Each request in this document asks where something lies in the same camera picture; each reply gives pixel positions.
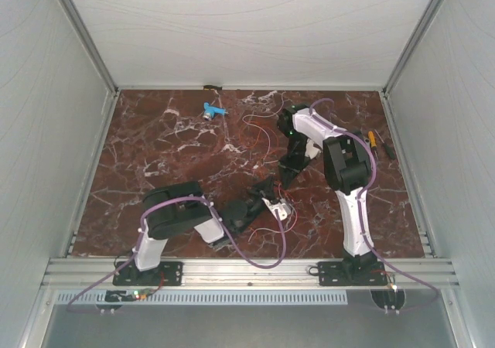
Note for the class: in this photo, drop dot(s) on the blue connector plug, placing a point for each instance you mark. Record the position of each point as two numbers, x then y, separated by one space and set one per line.
210 112

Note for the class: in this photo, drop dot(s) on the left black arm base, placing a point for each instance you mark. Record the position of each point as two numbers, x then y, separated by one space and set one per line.
168 273

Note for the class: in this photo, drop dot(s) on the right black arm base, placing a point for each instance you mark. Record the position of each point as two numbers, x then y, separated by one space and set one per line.
336 273

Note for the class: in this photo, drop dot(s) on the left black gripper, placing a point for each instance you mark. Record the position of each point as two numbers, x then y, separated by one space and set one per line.
265 189

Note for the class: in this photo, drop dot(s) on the aluminium front rail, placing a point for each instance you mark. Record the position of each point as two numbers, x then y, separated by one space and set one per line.
236 273

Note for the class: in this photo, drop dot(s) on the black yellow edge clip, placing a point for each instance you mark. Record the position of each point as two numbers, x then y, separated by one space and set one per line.
212 87

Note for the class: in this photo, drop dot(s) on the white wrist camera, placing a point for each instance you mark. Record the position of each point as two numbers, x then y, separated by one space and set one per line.
278 208
312 150

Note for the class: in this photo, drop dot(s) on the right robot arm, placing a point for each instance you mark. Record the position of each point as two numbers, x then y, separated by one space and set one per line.
348 168

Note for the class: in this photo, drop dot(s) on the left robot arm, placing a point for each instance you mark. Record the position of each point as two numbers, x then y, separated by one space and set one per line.
170 211

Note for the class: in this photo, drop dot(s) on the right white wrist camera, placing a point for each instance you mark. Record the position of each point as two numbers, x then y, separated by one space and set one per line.
312 150

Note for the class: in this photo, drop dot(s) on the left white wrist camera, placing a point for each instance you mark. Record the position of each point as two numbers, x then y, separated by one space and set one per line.
278 208

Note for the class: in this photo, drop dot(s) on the black handled screwdriver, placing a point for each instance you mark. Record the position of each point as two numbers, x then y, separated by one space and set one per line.
389 151

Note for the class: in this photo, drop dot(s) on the yellow handled screwdriver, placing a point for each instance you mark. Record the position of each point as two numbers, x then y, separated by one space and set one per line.
372 139

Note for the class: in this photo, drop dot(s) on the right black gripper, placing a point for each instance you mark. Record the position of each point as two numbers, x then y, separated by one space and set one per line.
287 175

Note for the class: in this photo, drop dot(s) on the slotted grey cable duct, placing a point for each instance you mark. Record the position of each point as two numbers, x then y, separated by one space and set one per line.
207 297

